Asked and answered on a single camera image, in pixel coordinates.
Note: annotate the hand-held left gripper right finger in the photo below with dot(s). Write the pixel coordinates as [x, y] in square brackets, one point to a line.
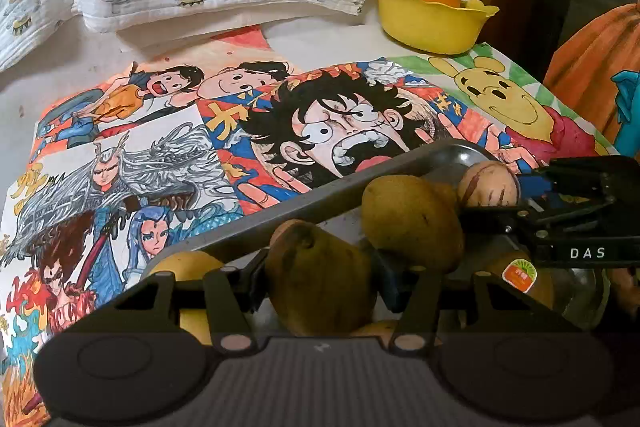
[395, 289]

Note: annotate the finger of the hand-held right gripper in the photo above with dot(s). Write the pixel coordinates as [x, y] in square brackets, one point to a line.
[500, 217]
[535, 184]

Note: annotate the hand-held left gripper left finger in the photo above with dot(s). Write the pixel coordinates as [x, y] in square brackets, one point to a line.
[256, 279]

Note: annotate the small striped pepino melon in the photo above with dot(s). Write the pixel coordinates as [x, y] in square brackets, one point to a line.
[487, 184]

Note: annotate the large orange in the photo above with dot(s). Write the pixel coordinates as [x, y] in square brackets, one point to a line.
[375, 330]

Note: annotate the yellow lemon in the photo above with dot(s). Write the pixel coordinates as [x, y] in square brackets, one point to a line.
[196, 268]

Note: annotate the brown kiwi with red sticker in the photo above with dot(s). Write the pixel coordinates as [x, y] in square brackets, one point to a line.
[530, 279]

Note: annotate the yellow-brown pear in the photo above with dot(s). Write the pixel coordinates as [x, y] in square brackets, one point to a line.
[320, 277]

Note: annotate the large brown potato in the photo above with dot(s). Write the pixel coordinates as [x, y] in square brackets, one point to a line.
[412, 222]

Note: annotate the metal tray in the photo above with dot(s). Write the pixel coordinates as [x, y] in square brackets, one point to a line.
[320, 203]

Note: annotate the person's right hand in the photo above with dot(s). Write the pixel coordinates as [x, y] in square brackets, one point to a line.
[624, 284]

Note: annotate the orange dress picture cloth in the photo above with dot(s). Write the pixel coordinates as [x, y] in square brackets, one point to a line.
[595, 67]

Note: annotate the anime character drawings collage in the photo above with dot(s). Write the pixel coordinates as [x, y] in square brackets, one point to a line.
[165, 147]

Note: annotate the yellow plastic bowl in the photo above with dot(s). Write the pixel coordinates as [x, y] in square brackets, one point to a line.
[430, 24]

